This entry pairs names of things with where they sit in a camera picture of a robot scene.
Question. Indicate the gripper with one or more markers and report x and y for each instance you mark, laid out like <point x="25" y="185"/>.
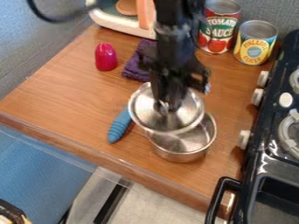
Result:
<point x="175" y="58"/>

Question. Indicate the silver lid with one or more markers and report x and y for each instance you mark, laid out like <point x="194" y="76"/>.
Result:
<point x="185" y="112"/>

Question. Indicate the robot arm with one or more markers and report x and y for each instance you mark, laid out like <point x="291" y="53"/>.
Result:
<point x="173" y="13"/>

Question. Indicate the silver pot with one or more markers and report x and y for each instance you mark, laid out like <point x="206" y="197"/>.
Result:
<point x="183" y="148"/>

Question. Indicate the purple cloth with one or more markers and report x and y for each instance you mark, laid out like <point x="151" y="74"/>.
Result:
<point x="134" y="68"/>

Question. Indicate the blue ridged toy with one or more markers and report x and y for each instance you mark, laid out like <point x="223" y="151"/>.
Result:
<point x="118" y="127"/>

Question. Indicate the red toy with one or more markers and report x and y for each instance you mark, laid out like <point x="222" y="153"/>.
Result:
<point x="105" y="57"/>

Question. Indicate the red tomato can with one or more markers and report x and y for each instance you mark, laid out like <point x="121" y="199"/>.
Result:
<point x="218" y="27"/>

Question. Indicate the yellow pineapple can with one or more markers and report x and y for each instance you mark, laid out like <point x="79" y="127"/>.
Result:
<point x="255" y="43"/>

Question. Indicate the toy stove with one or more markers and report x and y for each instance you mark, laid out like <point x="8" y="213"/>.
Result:
<point x="274" y="140"/>

